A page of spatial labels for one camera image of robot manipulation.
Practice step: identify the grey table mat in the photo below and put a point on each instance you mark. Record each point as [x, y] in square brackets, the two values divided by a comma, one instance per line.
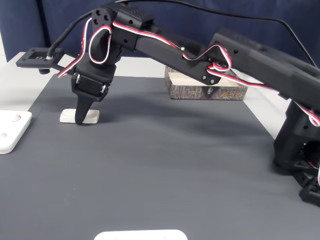
[150, 162]

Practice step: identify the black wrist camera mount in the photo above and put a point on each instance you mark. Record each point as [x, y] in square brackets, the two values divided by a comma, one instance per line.
[25, 61]

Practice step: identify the dark blue partition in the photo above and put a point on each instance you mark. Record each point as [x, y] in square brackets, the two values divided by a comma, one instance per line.
[187, 22]

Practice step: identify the white camera stand base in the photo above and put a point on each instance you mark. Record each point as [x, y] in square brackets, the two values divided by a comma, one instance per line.
[140, 235]
[12, 132]

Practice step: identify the white block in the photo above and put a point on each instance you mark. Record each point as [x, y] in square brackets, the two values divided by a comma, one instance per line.
[94, 116]

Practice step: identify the patterned cardboard box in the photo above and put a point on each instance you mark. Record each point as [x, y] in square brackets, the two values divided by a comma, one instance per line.
[190, 93]

